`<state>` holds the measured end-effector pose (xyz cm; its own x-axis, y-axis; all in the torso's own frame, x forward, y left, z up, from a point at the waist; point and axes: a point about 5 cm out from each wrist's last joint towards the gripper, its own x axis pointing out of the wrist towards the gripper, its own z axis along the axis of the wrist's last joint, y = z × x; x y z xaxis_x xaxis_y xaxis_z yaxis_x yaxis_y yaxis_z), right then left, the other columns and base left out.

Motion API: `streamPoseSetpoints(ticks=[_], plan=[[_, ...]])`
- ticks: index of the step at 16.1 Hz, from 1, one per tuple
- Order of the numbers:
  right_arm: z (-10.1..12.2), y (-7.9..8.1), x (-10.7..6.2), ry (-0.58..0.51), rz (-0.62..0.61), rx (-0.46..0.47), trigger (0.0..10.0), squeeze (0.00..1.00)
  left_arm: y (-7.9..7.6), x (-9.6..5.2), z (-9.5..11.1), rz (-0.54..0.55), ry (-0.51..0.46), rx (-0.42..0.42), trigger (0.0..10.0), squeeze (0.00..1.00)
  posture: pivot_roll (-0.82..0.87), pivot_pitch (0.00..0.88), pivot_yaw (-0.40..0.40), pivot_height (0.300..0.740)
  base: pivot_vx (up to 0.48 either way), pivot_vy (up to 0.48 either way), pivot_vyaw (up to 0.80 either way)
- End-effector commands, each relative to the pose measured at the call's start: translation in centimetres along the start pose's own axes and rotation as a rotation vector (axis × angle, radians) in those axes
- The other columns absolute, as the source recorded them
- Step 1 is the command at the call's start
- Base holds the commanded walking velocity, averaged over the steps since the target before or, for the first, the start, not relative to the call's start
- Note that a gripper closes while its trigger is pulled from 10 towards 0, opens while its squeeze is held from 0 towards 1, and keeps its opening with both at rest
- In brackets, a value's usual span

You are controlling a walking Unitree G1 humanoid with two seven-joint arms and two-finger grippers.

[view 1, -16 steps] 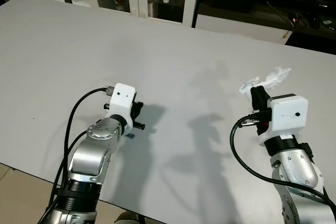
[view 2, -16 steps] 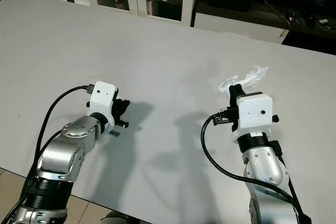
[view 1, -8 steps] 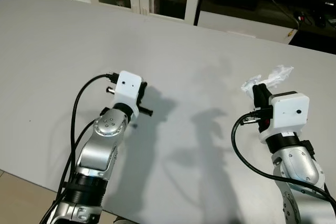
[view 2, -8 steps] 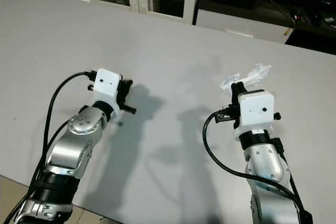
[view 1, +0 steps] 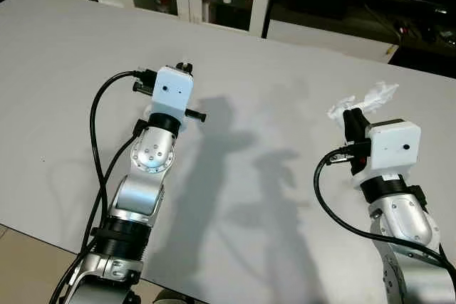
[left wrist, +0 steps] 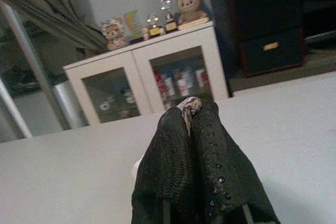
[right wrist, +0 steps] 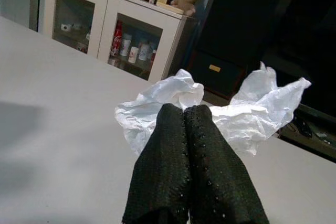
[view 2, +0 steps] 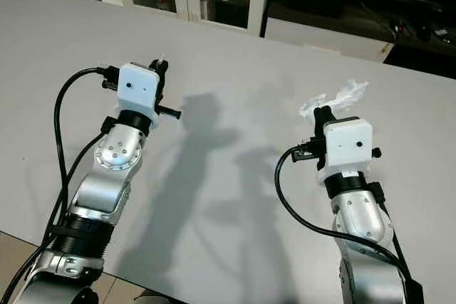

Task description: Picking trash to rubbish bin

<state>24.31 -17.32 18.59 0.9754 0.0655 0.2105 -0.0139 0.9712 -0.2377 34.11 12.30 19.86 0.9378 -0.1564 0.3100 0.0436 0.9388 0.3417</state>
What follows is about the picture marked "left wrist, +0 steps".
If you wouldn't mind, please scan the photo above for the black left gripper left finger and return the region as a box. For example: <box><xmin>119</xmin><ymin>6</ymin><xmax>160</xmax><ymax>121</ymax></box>
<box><xmin>130</xmin><ymin>106</ymin><xmax>197</xmax><ymax>224</ymax></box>

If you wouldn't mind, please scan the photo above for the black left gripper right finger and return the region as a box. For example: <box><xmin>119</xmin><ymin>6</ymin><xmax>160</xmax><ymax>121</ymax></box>
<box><xmin>189</xmin><ymin>100</ymin><xmax>280</xmax><ymax>224</ymax></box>

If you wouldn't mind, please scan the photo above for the white mug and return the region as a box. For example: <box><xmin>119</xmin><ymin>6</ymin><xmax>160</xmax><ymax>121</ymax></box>
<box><xmin>98</xmin><ymin>97</ymin><xmax>114</xmax><ymax>111</ymax></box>
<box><xmin>122</xmin><ymin>89</ymin><xmax>137</xmax><ymax>104</ymax></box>

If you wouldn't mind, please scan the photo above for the white bottle with red label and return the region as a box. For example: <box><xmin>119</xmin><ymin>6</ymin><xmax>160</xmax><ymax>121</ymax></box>
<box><xmin>175</xmin><ymin>71</ymin><xmax>192</xmax><ymax>97</ymax></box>
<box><xmin>159</xmin><ymin>73</ymin><xmax>176</xmax><ymax>98</ymax></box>
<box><xmin>195</xmin><ymin>68</ymin><xmax>207</xmax><ymax>89</ymax></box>

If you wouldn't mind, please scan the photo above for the white glass door cabinet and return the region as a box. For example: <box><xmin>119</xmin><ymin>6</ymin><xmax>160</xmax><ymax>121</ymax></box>
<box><xmin>62</xmin><ymin>20</ymin><xmax>230</xmax><ymax>125</ymax></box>

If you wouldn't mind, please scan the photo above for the dark box with gold label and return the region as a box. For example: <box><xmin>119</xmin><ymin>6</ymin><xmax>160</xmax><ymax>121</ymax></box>
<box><xmin>237</xmin><ymin>26</ymin><xmax>307</xmax><ymax>78</ymax></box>

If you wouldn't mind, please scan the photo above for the short silver trophy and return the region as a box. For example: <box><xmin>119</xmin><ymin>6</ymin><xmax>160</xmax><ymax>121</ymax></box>
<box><xmin>145</xmin><ymin>13</ymin><xmax>162</xmax><ymax>39</ymax></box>

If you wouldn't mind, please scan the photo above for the orange white bear toy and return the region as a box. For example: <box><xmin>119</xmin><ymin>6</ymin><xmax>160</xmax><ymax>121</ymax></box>
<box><xmin>100</xmin><ymin>16</ymin><xmax>130</xmax><ymax>51</ymax></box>

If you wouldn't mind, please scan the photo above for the green yellow plaque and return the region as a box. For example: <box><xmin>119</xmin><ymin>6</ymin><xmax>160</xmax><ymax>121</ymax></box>
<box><xmin>123</xmin><ymin>9</ymin><xmax>144</xmax><ymax>46</ymax></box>

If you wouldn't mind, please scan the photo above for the pale flat book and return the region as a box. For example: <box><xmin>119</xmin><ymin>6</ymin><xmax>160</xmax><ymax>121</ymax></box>
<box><xmin>177</xmin><ymin>16</ymin><xmax>211</xmax><ymax>31</ymax></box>

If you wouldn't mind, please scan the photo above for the beige plush rabbit toy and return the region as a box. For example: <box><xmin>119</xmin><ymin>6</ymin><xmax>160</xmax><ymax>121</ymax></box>
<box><xmin>175</xmin><ymin>0</ymin><xmax>211</xmax><ymax>24</ymax></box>

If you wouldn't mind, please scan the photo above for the tall dark cabinet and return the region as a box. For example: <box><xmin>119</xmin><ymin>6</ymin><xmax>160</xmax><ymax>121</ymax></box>
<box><xmin>204</xmin><ymin>0</ymin><xmax>307</xmax><ymax>98</ymax></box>

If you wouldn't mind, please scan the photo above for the grey curtain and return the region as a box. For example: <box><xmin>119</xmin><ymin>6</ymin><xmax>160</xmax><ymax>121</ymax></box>
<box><xmin>0</xmin><ymin>0</ymin><xmax>107</xmax><ymax>50</ymax></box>

